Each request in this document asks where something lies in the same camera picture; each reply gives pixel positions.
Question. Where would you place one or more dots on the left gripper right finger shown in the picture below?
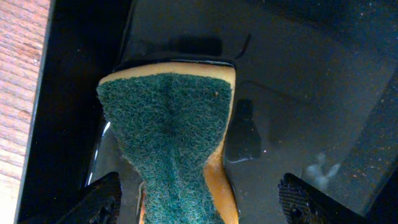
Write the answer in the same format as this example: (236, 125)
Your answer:
(304, 204)

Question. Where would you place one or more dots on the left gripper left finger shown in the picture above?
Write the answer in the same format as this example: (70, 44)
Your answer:
(100, 203)

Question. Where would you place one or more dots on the black rectangular tray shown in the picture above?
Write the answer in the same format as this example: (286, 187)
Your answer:
(316, 96)

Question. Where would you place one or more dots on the yellow green sponge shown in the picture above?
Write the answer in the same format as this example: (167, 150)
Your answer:
(171, 120)

